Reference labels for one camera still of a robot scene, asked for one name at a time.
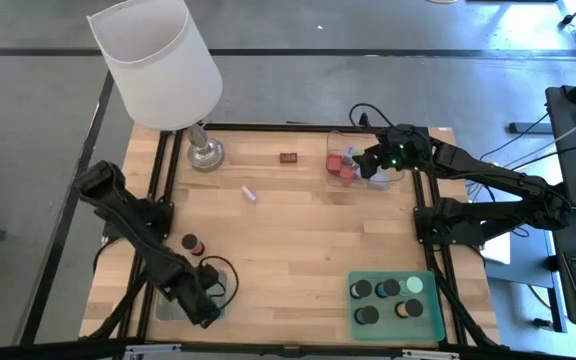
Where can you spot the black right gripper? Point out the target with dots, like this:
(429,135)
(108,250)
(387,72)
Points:
(405,142)

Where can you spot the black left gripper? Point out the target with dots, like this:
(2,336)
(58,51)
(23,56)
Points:
(190,302)

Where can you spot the small red digital timer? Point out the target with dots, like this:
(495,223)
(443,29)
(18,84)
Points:
(288,158)

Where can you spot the black-capped red cylinder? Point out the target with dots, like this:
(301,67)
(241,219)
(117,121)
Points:
(189,242)

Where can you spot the white eraser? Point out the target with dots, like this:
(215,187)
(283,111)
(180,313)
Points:
(248,193)

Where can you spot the black cylinder top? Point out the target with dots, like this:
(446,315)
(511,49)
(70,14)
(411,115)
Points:
(363,288)

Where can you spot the black-capped blue cylinder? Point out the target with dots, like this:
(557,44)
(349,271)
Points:
(389,287)

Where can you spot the mint green cylinder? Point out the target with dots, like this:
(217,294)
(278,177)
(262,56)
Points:
(413,285)

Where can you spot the black-capped orange cylinder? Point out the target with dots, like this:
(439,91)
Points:
(412,307)

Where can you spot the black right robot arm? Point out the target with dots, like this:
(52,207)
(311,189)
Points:
(493,175)

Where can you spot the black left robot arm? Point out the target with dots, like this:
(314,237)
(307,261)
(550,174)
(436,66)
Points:
(138,235)

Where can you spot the clear plastic container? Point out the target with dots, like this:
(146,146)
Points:
(338,142)

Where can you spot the grey plastic tray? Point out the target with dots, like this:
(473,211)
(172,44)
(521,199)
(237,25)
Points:
(167,314)

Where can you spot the black metal clamp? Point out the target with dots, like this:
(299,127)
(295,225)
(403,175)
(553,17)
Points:
(363,120)

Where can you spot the white paper sheet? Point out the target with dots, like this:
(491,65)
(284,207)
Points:
(499,250)

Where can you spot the grey floor foot bar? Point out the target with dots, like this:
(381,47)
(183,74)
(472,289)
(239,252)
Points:
(528,128)

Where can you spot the green plastic tray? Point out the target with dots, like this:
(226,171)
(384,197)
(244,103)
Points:
(393,330)

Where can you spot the beige round object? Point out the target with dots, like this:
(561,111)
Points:
(442,1)

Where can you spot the grey desk base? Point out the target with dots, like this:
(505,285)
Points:
(518,280)

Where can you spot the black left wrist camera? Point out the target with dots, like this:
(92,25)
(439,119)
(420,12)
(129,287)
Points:
(209,274)

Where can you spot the black aluminium table frame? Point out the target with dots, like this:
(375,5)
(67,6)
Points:
(293,127)

